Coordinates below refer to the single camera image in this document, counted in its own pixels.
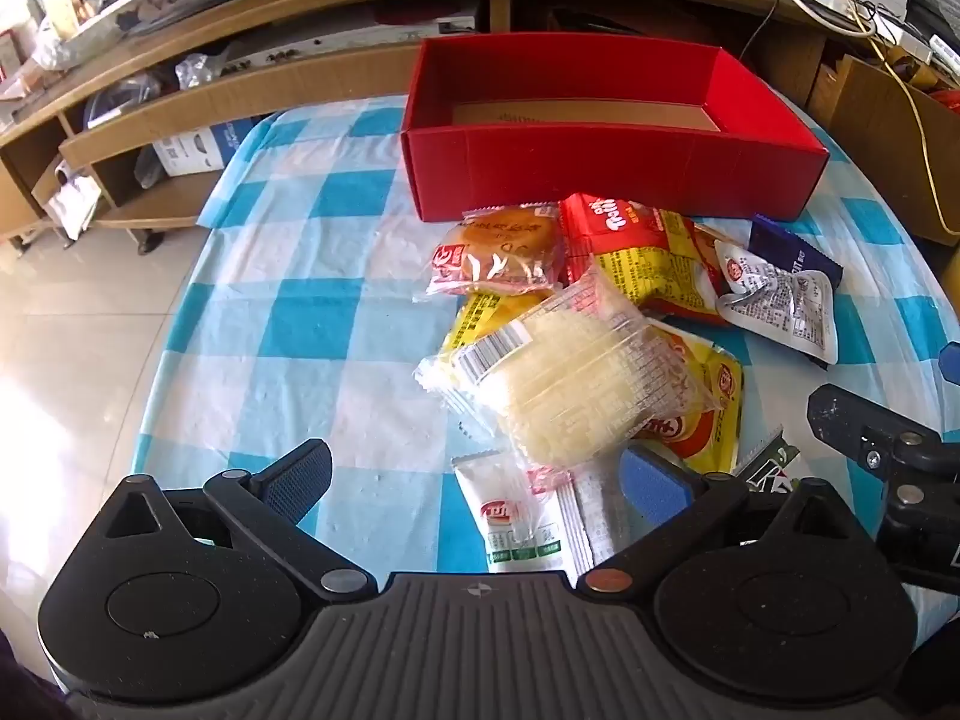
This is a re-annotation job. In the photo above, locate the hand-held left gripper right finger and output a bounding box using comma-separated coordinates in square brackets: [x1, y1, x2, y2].
[574, 442, 875, 605]

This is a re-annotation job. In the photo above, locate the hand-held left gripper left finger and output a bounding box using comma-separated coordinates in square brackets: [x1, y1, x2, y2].
[97, 437, 378, 605]

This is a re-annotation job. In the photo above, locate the serrated edge snack packet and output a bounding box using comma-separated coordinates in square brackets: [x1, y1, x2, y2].
[735, 426, 802, 496]

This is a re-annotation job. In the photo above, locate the yellow snack packet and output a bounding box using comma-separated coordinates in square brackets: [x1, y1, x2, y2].
[439, 289, 745, 466]

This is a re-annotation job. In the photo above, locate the white sausage packet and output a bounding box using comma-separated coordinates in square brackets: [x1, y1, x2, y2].
[714, 240, 839, 368]

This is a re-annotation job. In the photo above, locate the clear rice cracker packet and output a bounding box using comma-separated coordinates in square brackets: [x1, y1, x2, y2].
[414, 266, 725, 470]

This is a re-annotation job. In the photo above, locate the white packet green label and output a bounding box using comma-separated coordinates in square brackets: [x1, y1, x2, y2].
[450, 450, 638, 575]

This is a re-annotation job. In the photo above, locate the purple biscuit packet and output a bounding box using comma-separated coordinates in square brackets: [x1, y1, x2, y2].
[748, 214, 845, 290]

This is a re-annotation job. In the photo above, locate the red yellow gummy packet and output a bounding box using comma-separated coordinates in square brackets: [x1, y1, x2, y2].
[559, 193, 734, 327]

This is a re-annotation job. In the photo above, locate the bun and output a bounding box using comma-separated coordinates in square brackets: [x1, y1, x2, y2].
[426, 200, 563, 302]

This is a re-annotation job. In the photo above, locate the red cardboard box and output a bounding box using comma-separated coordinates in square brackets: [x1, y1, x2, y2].
[400, 34, 830, 224]

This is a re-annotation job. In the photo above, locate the blue white checkered tablecloth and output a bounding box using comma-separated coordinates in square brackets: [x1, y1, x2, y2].
[131, 94, 960, 578]

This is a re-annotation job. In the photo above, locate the brown side box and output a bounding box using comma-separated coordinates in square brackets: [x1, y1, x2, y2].
[810, 52, 960, 245]

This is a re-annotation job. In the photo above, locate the white power strip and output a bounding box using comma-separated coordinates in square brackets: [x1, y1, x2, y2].
[795, 0, 960, 68]

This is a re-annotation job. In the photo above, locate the blue white carton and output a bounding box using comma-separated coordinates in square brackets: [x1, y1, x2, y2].
[152, 122, 242, 179]

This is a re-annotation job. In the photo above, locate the stack of papers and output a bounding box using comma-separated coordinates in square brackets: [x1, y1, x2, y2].
[41, 169, 102, 241]

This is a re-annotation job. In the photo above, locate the clear plastic container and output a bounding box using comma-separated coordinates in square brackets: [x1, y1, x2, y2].
[82, 75, 162, 130]

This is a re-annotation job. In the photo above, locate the clear plastic bag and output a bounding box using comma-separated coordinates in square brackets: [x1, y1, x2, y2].
[175, 52, 226, 91]

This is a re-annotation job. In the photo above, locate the red table tennis paddle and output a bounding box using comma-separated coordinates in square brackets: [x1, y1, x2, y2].
[375, 0, 473, 25]

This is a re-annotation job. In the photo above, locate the yellow cable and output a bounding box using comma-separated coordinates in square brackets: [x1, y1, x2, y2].
[705, 0, 960, 237]

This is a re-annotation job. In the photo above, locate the black cable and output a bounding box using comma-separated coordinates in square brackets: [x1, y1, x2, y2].
[741, 0, 785, 62]

